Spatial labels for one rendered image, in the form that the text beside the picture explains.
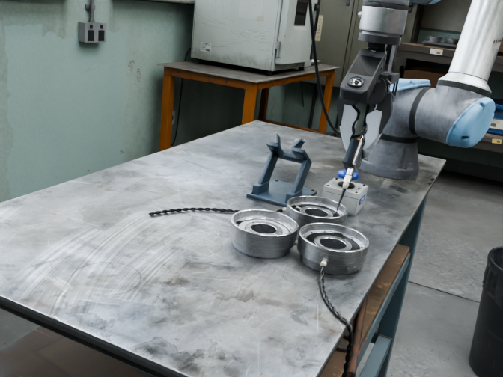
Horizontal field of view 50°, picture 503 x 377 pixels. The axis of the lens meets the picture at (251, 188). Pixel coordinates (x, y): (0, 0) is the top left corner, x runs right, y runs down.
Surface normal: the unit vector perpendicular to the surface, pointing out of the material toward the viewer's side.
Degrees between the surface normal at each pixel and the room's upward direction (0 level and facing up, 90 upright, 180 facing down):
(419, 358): 0
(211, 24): 90
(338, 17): 90
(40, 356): 0
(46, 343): 0
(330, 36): 90
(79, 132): 90
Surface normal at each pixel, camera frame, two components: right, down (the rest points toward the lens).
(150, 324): 0.11, -0.94
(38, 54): 0.90, 0.23
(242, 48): -0.42, 0.24
